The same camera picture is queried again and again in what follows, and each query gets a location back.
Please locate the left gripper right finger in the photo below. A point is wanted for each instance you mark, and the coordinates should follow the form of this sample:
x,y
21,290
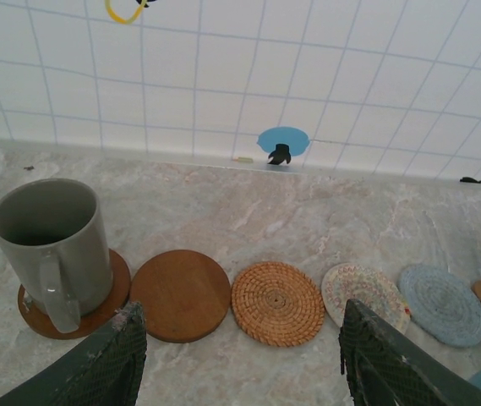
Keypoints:
x,y
375,363

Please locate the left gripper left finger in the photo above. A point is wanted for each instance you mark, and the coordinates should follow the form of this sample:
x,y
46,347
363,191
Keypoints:
x,y
105,368

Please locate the grey ceramic mug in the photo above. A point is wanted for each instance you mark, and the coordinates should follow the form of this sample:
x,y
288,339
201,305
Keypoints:
x,y
75,254

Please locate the rimmed round wooden coaster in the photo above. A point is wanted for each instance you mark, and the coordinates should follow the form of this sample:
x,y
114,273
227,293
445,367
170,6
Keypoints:
x,y
113,287

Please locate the multicolour zigzag woven coaster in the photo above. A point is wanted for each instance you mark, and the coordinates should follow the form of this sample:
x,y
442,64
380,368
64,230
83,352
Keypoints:
x,y
362,283

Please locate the blue woven round coaster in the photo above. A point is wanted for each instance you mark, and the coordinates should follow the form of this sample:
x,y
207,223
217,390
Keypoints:
x,y
443,304

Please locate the flat round wooden coaster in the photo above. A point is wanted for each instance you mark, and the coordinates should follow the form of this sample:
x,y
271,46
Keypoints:
x,y
181,296

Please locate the round rattan coaster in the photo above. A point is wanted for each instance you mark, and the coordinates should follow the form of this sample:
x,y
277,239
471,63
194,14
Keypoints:
x,y
278,300

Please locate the dolphin on blue disc sticker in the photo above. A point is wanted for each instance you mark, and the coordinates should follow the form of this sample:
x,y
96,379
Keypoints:
x,y
274,135

